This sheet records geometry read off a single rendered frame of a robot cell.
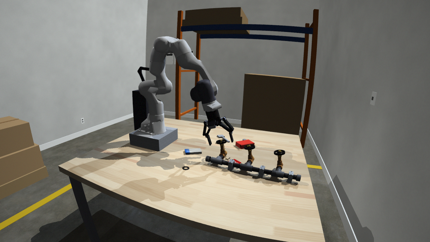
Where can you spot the red rectangular block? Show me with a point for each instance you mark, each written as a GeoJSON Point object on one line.
{"type": "Point", "coordinates": [242, 143]}

